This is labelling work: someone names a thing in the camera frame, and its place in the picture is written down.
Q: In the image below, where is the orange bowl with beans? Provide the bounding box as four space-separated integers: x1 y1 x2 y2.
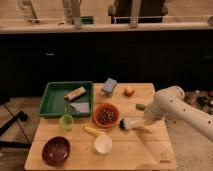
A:
93 103 120 128

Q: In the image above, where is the green cup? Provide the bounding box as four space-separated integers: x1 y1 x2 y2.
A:
59 114 74 130

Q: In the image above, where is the orange fruit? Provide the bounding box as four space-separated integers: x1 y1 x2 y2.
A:
124 86 135 97

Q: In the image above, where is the purple bowl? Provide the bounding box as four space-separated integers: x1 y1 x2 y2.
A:
42 136 71 166

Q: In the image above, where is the white cup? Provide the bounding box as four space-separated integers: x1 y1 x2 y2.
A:
94 134 112 154

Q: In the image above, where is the black chair base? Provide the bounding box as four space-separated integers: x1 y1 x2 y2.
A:
0 90 32 150

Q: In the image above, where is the green chili pepper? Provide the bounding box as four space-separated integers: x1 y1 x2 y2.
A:
136 104 147 111

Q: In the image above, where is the grey cloth piece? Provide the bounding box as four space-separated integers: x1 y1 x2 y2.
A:
70 102 90 113

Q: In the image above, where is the green plastic tray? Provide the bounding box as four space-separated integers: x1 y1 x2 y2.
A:
39 81 94 118

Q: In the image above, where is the yellow banana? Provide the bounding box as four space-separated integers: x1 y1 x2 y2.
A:
83 126 106 136

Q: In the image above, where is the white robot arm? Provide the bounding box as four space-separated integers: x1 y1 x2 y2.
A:
143 86 213 142

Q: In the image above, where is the blue sponge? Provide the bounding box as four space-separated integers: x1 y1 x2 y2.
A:
102 78 117 97

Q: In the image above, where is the wooden roller block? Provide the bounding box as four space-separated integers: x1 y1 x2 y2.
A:
64 87 86 101

